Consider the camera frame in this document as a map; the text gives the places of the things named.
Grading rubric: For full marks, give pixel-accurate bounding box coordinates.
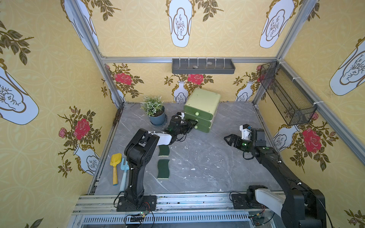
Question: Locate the green scrub sponge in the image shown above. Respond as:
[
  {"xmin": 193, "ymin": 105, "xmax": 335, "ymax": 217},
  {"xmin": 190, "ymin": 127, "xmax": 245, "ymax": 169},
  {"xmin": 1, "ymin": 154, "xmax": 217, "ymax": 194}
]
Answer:
[
  {"xmin": 159, "ymin": 145, "xmax": 170, "ymax": 157},
  {"xmin": 157, "ymin": 159, "xmax": 170, "ymax": 180}
]

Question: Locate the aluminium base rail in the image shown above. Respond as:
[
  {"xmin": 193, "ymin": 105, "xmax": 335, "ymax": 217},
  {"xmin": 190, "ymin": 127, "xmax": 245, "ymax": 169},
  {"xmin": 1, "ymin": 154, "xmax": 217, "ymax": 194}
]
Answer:
[{"xmin": 67, "ymin": 192, "xmax": 284, "ymax": 228}]

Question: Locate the grey wall shelf tray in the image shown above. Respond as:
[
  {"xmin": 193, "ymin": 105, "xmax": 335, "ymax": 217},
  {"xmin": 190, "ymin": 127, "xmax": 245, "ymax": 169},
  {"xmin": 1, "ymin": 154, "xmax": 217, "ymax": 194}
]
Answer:
[{"xmin": 172, "ymin": 58, "xmax": 236, "ymax": 75}]

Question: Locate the green middle drawer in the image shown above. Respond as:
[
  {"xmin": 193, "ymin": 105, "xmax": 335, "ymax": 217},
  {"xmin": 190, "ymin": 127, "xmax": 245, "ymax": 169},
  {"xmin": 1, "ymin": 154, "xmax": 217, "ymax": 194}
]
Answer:
[{"xmin": 184, "ymin": 112, "xmax": 213, "ymax": 127}]

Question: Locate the green bottom drawer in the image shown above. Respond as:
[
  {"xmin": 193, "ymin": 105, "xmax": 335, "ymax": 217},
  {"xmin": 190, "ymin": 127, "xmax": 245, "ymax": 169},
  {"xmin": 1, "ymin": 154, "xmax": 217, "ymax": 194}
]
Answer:
[{"xmin": 194, "ymin": 123, "xmax": 211, "ymax": 133}]

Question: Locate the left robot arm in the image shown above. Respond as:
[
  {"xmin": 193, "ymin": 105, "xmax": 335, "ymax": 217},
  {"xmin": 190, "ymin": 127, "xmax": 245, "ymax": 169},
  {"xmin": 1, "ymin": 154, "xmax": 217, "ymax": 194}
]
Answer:
[{"xmin": 116, "ymin": 112, "xmax": 198, "ymax": 212}]

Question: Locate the green drawer cabinet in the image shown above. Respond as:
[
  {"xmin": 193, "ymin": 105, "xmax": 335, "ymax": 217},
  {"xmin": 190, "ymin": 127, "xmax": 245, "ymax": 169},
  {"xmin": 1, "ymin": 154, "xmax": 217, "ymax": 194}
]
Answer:
[{"xmin": 185, "ymin": 88, "xmax": 221, "ymax": 128}]

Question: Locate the light blue toy rake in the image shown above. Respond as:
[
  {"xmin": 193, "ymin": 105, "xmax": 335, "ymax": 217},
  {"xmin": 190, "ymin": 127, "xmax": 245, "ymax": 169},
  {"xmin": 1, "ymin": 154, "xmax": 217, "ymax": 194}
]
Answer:
[{"xmin": 119, "ymin": 158, "xmax": 129, "ymax": 192}]

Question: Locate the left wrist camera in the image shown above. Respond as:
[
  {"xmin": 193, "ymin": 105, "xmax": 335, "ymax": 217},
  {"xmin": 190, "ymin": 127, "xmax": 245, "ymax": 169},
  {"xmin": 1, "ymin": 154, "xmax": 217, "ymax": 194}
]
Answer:
[{"xmin": 176, "ymin": 112, "xmax": 185, "ymax": 120}]

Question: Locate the potted green plant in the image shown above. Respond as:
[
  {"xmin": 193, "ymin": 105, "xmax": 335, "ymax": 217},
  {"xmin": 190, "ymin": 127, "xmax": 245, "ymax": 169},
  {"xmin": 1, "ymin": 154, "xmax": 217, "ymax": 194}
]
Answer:
[{"xmin": 141, "ymin": 96, "xmax": 166, "ymax": 126}]

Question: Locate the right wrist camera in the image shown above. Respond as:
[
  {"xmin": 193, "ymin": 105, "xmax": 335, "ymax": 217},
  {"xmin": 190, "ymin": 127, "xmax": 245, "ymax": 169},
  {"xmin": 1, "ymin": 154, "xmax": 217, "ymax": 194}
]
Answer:
[{"xmin": 239, "ymin": 124, "xmax": 252, "ymax": 141}]

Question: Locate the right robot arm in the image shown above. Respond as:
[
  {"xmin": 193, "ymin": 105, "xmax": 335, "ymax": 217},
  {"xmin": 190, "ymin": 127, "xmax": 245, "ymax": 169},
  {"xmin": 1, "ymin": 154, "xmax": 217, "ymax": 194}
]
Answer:
[{"xmin": 224, "ymin": 134, "xmax": 327, "ymax": 228}]

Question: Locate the black wire mesh basket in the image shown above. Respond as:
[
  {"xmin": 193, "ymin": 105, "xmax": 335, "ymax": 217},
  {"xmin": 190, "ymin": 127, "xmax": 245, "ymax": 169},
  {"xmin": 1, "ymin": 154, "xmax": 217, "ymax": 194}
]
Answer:
[{"xmin": 259, "ymin": 62, "xmax": 317, "ymax": 125}]

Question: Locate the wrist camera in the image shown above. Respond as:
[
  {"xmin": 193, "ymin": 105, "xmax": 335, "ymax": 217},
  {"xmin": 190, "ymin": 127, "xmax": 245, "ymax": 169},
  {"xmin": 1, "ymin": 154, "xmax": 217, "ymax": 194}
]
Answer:
[
  {"xmin": 239, "ymin": 124, "xmax": 252, "ymax": 141},
  {"xmin": 176, "ymin": 112, "xmax": 185, "ymax": 120}
]

